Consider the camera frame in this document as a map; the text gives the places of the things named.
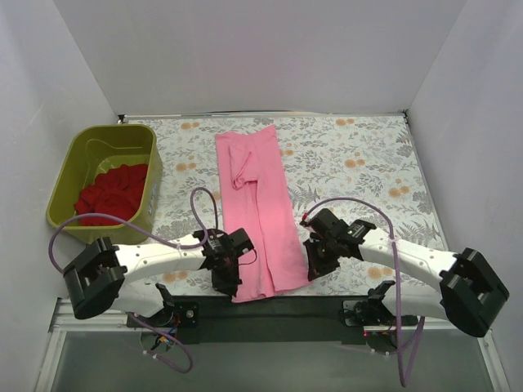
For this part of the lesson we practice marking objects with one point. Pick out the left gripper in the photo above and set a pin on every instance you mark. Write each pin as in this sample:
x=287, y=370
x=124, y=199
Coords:
x=225, y=270

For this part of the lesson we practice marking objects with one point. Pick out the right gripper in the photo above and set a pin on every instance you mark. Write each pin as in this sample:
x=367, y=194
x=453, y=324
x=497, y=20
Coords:
x=321, y=256

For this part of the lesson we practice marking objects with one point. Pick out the pink t-shirt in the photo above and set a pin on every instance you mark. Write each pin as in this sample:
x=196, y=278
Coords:
x=254, y=197

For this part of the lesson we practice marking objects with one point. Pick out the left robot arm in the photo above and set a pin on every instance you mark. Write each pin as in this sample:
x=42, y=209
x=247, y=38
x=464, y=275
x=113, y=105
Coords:
x=105, y=276

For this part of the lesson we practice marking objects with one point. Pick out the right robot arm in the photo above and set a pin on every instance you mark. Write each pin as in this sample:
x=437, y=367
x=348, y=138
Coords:
x=463, y=287

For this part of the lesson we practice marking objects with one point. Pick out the floral patterned table mat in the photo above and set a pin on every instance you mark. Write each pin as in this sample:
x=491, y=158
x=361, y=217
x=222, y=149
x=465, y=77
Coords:
x=358, y=167

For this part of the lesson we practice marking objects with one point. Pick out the red t-shirt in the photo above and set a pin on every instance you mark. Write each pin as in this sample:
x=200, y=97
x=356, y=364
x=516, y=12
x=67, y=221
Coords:
x=117, y=192

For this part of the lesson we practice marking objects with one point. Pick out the green plastic bin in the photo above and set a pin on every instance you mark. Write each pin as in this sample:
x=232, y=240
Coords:
x=97, y=150

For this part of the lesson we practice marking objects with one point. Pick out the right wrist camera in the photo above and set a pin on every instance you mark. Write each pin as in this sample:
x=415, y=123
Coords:
x=312, y=224

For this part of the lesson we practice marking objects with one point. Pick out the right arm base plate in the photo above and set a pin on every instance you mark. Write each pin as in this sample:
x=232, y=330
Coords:
x=361, y=313

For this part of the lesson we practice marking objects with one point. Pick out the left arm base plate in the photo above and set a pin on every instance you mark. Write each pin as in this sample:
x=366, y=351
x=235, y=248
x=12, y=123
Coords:
x=171, y=314

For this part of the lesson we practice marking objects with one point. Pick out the aluminium mounting rail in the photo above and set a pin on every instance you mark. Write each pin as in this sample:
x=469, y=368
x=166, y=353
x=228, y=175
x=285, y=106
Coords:
x=265, y=316

